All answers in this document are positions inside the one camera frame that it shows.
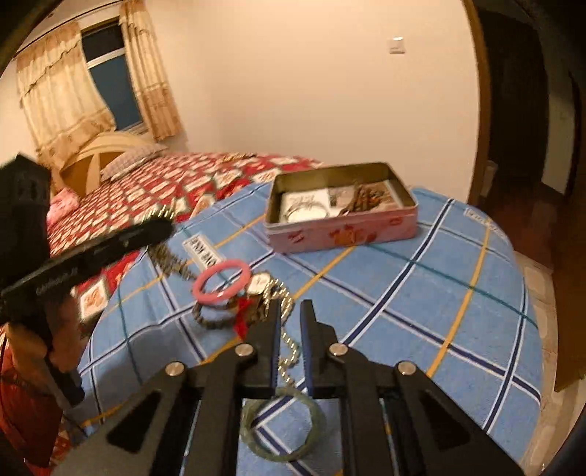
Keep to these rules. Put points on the brown wooden door frame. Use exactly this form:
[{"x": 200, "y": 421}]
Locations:
[{"x": 478, "y": 114}]

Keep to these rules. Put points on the pink cloth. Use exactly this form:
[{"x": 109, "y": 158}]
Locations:
[{"x": 62, "y": 203}]

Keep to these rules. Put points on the green jade bangle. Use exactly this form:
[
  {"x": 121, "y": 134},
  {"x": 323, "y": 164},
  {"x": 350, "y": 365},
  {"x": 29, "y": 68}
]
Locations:
[{"x": 319, "y": 423}]

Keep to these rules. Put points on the cream wooden headboard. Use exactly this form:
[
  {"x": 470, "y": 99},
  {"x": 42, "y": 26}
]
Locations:
[{"x": 105, "y": 142}]

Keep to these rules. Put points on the blue plaid towel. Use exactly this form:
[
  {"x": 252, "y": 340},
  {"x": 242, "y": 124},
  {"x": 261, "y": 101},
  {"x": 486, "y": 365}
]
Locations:
[{"x": 412, "y": 297}]

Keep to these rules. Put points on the gold wrist watch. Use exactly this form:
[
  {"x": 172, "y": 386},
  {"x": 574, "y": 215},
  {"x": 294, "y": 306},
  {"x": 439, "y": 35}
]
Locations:
[{"x": 257, "y": 284}]

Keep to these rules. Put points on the person's left hand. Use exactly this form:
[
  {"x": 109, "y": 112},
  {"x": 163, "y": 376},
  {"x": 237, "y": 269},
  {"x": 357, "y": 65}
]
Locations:
[{"x": 66, "y": 329}]

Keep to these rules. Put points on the white light switch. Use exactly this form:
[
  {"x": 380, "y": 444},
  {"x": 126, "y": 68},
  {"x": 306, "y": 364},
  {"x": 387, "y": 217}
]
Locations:
[{"x": 396, "y": 45}]

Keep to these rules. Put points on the striped pillow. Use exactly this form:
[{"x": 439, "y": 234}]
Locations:
[{"x": 132, "y": 160}]

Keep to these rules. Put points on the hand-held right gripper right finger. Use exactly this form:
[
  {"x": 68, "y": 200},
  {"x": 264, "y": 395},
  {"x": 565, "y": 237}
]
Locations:
[{"x": 306, "y": 357}]

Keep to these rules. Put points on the beige patterned curtain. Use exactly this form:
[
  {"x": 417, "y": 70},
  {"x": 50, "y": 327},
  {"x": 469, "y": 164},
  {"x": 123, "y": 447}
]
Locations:
[
  {"x": 59, "y": 91},
  {"x": 151, "y": 82}
]

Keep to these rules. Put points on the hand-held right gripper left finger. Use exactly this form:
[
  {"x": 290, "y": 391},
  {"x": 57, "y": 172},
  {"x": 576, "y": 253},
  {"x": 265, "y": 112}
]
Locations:
[{"x": 274, "y": 357}]

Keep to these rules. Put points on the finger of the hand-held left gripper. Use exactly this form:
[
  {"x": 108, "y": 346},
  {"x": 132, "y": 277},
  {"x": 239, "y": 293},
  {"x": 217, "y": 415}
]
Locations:
[{"x": 142, "y": 233}]

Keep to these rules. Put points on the red patterned bed sheet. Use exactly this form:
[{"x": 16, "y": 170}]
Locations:
[{"x": 151, "y": 192}]

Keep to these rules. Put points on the pink tin box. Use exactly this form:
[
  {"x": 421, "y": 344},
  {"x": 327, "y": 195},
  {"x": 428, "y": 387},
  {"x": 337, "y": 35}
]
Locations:
[{"x": 343, "y": 235}]

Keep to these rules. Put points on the pink bangle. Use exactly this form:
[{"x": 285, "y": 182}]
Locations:
[{"x": 197, "y": 286}]

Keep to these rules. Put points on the window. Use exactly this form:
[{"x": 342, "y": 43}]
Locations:
[{"x": 112, "y": 78}]

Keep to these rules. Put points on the brown wooden door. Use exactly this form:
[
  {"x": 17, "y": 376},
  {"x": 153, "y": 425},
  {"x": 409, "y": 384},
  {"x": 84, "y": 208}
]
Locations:
[{"x": 570, "y": 343}]

